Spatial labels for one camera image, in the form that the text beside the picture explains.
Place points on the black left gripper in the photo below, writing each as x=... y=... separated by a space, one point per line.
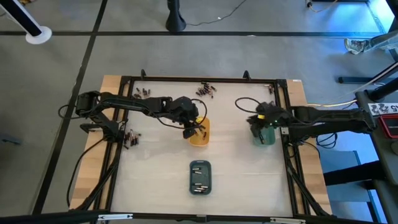
x=185 y=109

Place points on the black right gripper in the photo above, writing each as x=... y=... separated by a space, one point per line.
x=267 y=116

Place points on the yellow plastic bin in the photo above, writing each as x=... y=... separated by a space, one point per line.
x=199 y=142

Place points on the mint green plastic bin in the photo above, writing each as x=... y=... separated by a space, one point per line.
x=271 y=140

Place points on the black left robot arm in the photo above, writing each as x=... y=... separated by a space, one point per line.
x=130 y=104

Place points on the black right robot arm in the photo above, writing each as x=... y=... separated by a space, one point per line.
x=326 y=119

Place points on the dark teal plastic bin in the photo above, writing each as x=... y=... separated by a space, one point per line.
x=200 y=179

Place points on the black desk crossbar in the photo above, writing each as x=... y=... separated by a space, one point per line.
x=351 y=175

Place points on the black floor bar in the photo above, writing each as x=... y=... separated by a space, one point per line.
x=354 y=80

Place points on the black floor stand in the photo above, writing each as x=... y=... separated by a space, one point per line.
x=175 y=21

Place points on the white printed label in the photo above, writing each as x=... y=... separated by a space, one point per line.
x=382 y=109

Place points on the grey desk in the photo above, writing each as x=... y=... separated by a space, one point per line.
x=385 y=161

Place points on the person's shoe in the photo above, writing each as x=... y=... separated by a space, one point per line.
x=356 y=46

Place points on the black tube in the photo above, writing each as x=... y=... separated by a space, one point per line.
x=384 y=92

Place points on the person's leg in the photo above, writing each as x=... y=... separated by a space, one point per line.
x=382 y=42

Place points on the grey floor object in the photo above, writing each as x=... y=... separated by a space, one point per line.
x=11 y=139

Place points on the black pole with white base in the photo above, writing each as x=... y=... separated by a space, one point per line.
x=18 y=15

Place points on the silver frame bracket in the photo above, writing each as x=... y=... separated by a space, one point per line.
x=285 y=130

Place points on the black aluminium table frame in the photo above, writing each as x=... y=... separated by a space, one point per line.
x=202 y=79

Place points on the black frame clamp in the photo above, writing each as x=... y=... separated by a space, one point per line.
x=143 y=74
x=246 y=75

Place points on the small black camera box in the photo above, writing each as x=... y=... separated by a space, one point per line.
x=201 y=218

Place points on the silver frame plate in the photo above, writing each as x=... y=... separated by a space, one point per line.
x=287 y=221
x=115 y=216

